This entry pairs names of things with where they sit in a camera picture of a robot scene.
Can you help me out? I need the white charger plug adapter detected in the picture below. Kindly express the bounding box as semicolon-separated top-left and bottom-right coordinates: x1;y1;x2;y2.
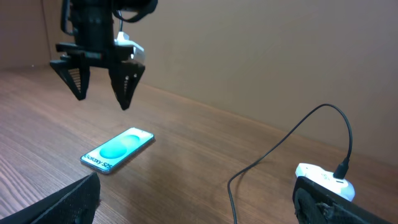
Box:
295;163;355;202

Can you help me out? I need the black USB charging cable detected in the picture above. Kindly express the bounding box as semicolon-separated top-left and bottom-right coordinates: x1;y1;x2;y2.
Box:
226;103;353;224

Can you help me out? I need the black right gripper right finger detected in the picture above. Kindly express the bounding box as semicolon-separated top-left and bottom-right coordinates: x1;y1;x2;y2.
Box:
292;176;391;224

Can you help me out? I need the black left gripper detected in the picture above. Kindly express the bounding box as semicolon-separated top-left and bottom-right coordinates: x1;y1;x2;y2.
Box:
50;0;145;110

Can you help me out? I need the Galaxy S25 smartphone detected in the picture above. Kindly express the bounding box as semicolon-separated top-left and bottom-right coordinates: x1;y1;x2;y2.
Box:
80;128;155;174

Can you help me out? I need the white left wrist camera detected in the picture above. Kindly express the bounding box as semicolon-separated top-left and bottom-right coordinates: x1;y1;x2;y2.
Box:
114;31;146;64

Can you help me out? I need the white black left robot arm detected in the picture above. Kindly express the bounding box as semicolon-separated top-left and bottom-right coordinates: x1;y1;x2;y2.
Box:
50;0;158;110

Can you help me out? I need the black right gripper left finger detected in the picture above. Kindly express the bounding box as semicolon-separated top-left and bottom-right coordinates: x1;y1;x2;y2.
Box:
1;172;101;224

